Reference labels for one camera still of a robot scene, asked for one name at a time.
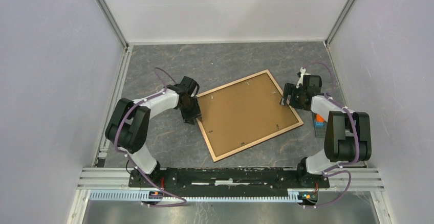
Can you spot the dark grey brick baseplate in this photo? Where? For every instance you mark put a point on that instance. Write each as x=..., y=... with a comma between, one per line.
x=319, y=132

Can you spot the orange curved brick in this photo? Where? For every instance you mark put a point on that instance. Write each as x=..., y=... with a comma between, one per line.
x=319, y=118

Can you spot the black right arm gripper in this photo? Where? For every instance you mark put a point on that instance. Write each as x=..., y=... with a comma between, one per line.
x=288, y=89

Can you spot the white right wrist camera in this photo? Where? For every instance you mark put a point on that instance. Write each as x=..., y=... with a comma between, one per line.
x=300, y=74

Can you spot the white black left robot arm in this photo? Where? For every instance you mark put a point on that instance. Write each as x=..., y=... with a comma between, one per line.
x=128, y=126

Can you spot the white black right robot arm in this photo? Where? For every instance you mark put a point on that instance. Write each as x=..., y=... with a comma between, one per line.
x=348, y=133

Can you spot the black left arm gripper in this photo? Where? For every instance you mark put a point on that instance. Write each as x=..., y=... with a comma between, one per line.
x=195, y=113

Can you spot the brown backing board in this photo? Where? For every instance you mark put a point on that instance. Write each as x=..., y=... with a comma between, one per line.
x=244, y=113

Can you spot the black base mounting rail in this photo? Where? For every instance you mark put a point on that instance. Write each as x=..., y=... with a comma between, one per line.
x=235, y=182

